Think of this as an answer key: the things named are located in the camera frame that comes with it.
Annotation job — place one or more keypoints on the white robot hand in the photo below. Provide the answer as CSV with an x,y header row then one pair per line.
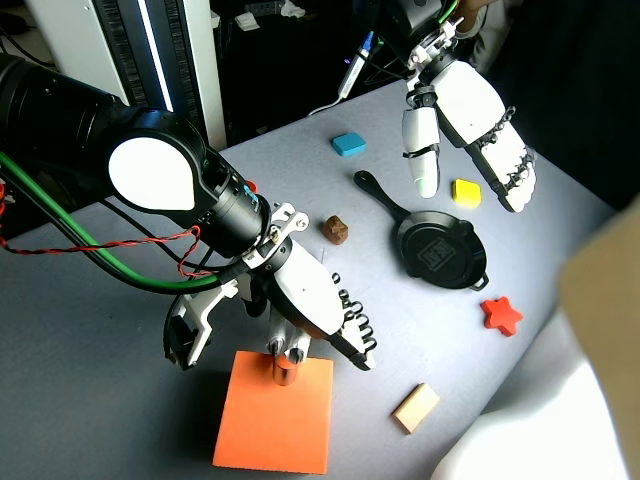
x,y
465,100
305,290

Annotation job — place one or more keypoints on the brown chocolate piece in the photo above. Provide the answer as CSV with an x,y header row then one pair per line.
x,y
335,230

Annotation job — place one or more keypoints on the orange square foam block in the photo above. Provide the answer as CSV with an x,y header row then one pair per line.
x,y
275,425

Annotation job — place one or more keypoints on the black cast iron skillet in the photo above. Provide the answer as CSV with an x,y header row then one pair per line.
x,y
440,250

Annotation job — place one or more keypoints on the person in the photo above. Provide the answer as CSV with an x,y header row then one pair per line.
x,y
472,10

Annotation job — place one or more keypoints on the yellow rounded block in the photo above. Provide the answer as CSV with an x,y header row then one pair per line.
x,y
467,192

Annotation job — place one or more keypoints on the small red cylinder block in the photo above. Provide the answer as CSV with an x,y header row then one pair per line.
x,y
251,186

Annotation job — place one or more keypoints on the blue rounded block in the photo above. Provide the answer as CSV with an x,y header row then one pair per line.
x,y
348,144

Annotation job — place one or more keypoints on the wooden rectangular block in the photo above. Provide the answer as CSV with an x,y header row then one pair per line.
x,y
416,407

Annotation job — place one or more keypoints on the white crumpled cloth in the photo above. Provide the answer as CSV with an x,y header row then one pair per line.
x,y
292,7

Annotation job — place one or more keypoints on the red star block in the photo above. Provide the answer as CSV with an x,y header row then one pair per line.
x,y
501,315

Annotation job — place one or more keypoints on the small white packet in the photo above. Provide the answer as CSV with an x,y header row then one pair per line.
x,y
245,21

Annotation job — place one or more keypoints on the white robot body column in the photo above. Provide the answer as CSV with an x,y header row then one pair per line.
x,y
195,60

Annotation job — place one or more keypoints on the tan cardboard panel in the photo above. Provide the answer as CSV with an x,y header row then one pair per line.
x,y
610,325

